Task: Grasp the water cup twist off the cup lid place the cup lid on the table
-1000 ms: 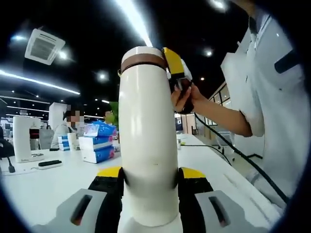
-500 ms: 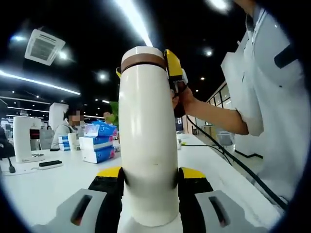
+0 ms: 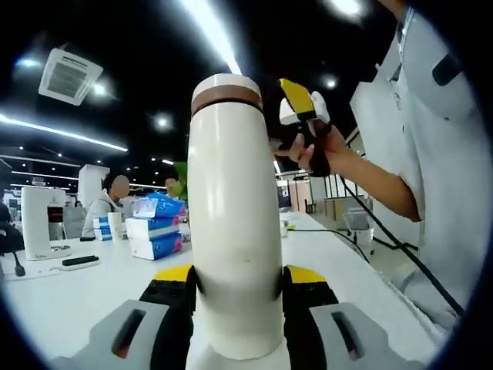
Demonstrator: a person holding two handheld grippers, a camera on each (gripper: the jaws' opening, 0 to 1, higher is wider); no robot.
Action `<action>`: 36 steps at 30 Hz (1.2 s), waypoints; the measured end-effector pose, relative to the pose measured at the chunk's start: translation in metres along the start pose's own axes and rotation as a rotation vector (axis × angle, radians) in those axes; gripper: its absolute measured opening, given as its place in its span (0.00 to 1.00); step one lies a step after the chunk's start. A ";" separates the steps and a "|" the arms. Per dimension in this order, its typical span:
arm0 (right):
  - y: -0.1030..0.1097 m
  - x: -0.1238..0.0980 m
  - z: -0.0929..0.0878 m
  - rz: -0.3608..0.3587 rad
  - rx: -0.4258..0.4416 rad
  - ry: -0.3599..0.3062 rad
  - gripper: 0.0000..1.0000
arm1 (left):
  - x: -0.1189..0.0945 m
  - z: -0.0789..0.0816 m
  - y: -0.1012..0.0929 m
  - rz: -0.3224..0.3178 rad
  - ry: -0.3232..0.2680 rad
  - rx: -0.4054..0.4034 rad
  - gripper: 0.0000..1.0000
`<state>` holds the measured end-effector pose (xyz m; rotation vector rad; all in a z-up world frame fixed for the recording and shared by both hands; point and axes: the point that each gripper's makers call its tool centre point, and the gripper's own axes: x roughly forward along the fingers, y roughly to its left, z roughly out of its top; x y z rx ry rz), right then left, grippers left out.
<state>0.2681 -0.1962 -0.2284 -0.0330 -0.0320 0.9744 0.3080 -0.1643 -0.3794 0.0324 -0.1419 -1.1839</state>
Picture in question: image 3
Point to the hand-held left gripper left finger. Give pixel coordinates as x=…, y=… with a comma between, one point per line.
x=169, y=339

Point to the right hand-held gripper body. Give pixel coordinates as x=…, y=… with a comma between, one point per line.
x=321, y=112

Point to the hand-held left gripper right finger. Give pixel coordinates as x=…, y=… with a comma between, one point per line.
x=304, y=339

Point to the white cup brown band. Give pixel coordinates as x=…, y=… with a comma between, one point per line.
x=227, y=90

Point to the cream white water cup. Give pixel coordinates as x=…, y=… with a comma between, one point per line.
x=235, y=231

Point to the white paper cup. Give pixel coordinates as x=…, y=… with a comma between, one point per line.
x=115, y=225

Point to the white water dispenser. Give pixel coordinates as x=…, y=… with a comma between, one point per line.
x=34, y=223

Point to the person's right hand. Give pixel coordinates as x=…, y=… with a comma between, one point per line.
x=341, y=150

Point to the white blue tissue pack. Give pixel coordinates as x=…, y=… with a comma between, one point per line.
x=158, y=246
x=154, y=228

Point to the white table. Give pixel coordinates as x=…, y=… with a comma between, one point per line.
x=77, y=300

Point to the white chest device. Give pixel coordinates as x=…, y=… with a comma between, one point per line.
x=423, y=96

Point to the ceiling light strip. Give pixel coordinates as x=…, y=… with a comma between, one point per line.
x=215, y=34
x=65, y=133

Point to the green potted plant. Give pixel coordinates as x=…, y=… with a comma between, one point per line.
x=181, y=181

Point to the white office chair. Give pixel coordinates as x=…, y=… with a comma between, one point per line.
x=358, y=223

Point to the black oblong case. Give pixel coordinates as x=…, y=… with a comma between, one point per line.
x=81, y=261

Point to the small blue white box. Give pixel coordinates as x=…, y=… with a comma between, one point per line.
x=101, y=222
x=101, y=234

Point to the small black device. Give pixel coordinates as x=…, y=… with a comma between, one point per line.
x=87, y=238

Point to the blue soft tissue pack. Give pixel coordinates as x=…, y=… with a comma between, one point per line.
x=161, y=206

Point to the operator in white shirt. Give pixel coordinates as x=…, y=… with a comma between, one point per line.
x=443, y=192

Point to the black bag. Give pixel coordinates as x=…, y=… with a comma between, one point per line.
x=11, y=241

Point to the ceiling air conditioner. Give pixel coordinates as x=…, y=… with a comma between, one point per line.
x=69, y=75

